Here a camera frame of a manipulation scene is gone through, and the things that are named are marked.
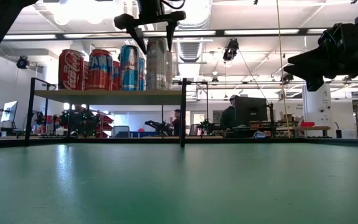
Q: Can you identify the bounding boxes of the red Coca-Cola can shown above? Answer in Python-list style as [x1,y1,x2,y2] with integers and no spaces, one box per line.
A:
[83,60,90,91]
[57,49,86,91]

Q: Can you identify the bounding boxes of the red Fanta can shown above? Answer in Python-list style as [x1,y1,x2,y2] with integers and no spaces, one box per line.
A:
[87,49,114,91]
[112,60,121,91]

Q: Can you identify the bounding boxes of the person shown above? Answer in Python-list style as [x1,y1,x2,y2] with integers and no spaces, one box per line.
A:
[219,95,239,131]
[61,105,101,137]
[172,108,182,137]

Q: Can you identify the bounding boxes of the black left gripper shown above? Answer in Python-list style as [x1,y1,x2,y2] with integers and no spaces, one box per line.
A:
[114,11,186,54]

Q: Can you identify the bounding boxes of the wooden shelf black metal frame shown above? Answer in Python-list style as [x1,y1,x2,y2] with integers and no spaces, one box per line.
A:
[24,77,210,148]

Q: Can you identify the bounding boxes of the small white monitor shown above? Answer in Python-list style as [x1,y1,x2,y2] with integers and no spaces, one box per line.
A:
[0,101,19,124]

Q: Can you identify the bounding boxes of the wooden background table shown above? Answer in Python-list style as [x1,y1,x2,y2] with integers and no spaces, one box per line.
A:
[290,125,331,138]

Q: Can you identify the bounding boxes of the red storage bin rack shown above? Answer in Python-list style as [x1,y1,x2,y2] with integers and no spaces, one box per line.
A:
[94,112,115,139]

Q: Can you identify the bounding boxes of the white box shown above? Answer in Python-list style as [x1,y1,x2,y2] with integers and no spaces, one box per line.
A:
[336,129,357,139]

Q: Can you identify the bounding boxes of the black hanging camera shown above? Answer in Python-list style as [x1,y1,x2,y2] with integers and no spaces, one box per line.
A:
[222,38,240,62]

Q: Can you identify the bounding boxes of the white cylindrical pillar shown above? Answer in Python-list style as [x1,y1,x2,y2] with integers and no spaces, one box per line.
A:
[302,83,334,138]

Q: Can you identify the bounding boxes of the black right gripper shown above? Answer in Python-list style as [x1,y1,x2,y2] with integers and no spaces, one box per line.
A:
[283,22,358,92]

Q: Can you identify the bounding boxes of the black table frame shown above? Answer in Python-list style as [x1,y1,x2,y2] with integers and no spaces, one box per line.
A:
[0,136,358,151]

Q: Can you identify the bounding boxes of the thin yellow pole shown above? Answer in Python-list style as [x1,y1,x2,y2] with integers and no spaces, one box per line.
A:
[275,0,291,138]

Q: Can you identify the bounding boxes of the black computer monitor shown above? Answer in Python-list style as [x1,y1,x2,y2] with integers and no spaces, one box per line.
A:
[234,96,267,123]

